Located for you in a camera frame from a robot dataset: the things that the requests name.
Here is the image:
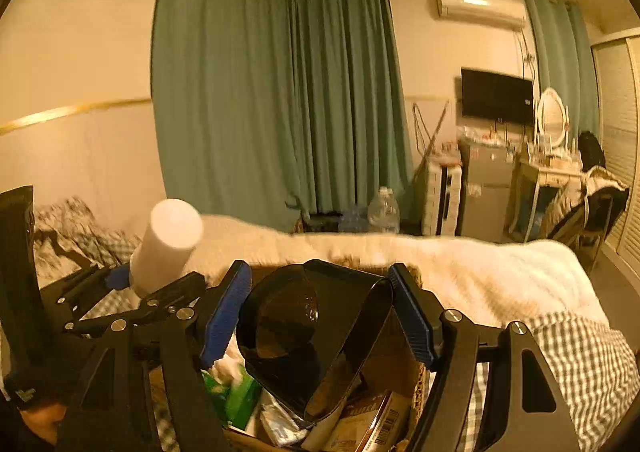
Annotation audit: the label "white cylinder bottle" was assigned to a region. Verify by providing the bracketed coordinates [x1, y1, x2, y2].
[129, 199, 204, 298]

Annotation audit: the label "green white medicine box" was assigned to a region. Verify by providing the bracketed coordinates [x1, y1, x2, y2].
[201, 365, 262, 430]

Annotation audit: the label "white tissue pack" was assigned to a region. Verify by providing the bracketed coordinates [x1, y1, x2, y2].
[259, 389, 308, 448]

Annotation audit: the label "person's hand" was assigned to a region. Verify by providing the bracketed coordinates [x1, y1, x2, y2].
[20, 403, 67, 446]

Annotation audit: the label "floral duvet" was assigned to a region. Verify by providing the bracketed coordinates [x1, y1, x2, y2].
[34, 197, 140, 289]

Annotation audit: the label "brown cardboard box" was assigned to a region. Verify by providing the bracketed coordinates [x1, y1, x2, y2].
[150, 313, 425, 451]

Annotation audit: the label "cream knitted blanket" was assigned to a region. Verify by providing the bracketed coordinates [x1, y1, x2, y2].
[186, 215, 608, 327]

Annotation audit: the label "grey checked bed sheet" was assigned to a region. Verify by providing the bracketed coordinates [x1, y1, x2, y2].
[38, 225, 639, 451]

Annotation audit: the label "large clear water bottle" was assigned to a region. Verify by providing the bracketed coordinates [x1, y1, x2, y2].
[368, 187, 400, 233]

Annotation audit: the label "white stacked storage crates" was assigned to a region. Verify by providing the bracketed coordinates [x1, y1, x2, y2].
[421, 155, 462, 237]

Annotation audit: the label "grey mini fridge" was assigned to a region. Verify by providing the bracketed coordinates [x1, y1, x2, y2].
[458, 139, 514, 243]

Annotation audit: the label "white dressing table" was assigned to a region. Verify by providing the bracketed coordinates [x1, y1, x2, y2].
[506, 159, 585, 243]

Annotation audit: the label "chair with clothes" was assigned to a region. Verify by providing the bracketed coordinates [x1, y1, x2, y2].
[538, 131, 630, 273]

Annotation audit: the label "white oval vanity mirror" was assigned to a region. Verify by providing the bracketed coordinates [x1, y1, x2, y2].
[535, 87, 570, 149]

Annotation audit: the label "green curtain by wardrobe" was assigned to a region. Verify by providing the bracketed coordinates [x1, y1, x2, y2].
[524, 0, 600, 137]

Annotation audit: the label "white louvred wardrobe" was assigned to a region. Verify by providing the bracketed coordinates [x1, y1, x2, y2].
[591, 28, 639, 275]

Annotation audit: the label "white air conditioner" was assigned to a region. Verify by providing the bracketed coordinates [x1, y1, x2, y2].
[436, 0, 527, 31]

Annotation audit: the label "black wall television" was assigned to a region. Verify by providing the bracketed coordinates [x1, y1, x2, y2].
[461, 68, 534, 126]

